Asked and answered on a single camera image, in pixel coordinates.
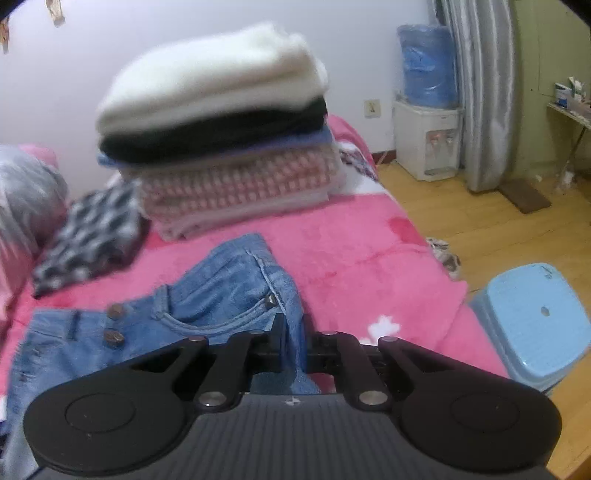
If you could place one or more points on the pink patterned folded garment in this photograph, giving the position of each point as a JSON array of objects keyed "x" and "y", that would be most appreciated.
[{"x": 183, "y": 202}]

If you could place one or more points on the black white plaid garment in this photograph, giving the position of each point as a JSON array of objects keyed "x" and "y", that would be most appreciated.
[{"x": 103, "y": 231}]

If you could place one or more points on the white water dispenser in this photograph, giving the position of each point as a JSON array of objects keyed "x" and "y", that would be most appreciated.
[{"x": 427, "y": 140}]

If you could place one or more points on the wall power socket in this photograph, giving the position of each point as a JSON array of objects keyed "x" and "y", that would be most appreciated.
[{"x": 372, "y": 108}]

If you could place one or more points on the white folded sweater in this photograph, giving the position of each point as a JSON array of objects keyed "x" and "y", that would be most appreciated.
[{"x": 261, "y": 66}]

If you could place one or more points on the light blue plastic stool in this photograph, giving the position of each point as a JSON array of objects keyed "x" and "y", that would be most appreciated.
[{"x": 536, "y": 322}]

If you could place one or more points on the brown floor mat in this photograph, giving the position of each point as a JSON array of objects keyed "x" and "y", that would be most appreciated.
[{"x": 524, "y": 196}]

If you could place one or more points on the grey curtain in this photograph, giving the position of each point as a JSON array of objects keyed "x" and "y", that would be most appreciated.
[{"x": 487, "y": 57}]

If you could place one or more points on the blue water bottle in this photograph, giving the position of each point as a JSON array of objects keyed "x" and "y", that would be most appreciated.
[{"x": 429, "y": 54}]

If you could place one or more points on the pink grey floral duvet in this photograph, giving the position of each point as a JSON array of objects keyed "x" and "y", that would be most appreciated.
[{"x": 33, "y": 203}]

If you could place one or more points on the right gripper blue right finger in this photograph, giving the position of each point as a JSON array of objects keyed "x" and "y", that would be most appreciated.
[{"x": 343, "y": 357}]

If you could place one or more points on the pink floral bed blanket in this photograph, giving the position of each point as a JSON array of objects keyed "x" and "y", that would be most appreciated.
[{"x": 358, "y": 262}]

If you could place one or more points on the blue folded garment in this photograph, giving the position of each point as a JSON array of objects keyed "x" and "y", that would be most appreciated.
[{"x": 321, "y": 137}]

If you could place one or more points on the cluttered side table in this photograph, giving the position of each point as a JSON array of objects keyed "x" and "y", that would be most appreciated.
[{"x": 569, "y": 101}]

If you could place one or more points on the blue denim jeans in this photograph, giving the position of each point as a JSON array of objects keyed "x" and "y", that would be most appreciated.
[{"x": 239, "y": 286}]

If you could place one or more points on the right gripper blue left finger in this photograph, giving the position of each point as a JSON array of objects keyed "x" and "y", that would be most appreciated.
[{"x": 237, "y": 361}]

